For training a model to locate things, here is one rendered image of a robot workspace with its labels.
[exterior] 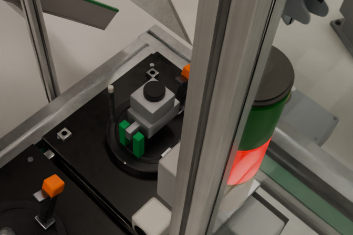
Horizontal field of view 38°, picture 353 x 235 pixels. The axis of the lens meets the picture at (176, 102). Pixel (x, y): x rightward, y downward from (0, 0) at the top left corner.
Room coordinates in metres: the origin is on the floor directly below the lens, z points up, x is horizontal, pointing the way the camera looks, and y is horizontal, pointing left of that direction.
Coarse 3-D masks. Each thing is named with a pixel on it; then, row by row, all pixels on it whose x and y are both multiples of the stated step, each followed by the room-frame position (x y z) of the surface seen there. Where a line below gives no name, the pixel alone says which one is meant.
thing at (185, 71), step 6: (186, 66) 0.47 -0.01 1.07; (186, 72) 0.46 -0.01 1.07; (180, 78) 0.45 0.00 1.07; (186, 78) 0.46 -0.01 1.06; (180, 84) 0.44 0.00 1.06; (186, 84) 0.46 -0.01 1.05; (180, 90) 0.45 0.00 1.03; (186, 90) 0.45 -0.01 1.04; (180, 96) 0.45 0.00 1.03; (180, 102) 0.44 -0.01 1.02; (180, 108) 0.44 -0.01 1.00
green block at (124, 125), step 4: (124, 120) 0.39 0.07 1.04; (120, 124) 0.38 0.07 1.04; (124, 124) 0.38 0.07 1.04; (128, 124) 0.38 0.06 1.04; (120, 128) 0.38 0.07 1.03; (124, 128) 0.37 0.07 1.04; (120, 132) 0.38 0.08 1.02; (124, 132) 0.37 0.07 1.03; (120, 136) 0.38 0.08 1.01; (124, 136) 0.37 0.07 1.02; (120, 140) 0.38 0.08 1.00; (124, 140) 0.37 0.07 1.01; (128, 140) 0.38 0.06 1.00; (124, 144) 0.37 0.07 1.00
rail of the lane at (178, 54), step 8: (144, 32) 0.63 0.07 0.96; (152, 32) 0.63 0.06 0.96; (160, 32) 0.63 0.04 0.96; (144, 40) 0.61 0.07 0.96; (152, 40) 0.61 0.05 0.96; (160, 40) 0.62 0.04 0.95; (168, 40) 0.62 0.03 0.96; (176, 40) 0.62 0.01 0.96; (160, 48) 0.60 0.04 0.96; (168, 48) 0.60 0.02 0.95; (176, 48) 0.60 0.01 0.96; (184, 48) 0.60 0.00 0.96; (160, 56) 0.58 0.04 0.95; (168, 56) 0.58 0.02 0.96; (176, 56) 0.58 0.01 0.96; (184, 56) 0.58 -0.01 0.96; (168, 64) 0.57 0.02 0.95; (176, 64) 0.56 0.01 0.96; (184, 64) 0.57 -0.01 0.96
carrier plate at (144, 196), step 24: (144, 72) 0.53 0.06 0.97; (168, 72) 0.54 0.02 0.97; (96, 96) 0.47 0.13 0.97; (120, 96) 0.48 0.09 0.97; (72, 120) 0.42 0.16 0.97; (96, 120) 0.43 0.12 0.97; (48, 144) 0.38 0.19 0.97; (72, 144) 0.38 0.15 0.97; (96, 144) 0.38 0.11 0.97; (72, 168) 0.34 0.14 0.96; (96, 168) 0.34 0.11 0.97; (120, 168) 0.35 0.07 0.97; (96, 192) 0.31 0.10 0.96; (120, 192) 0.31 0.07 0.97; (144, 192) 0.31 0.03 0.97; (120, 216) 0.28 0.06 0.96
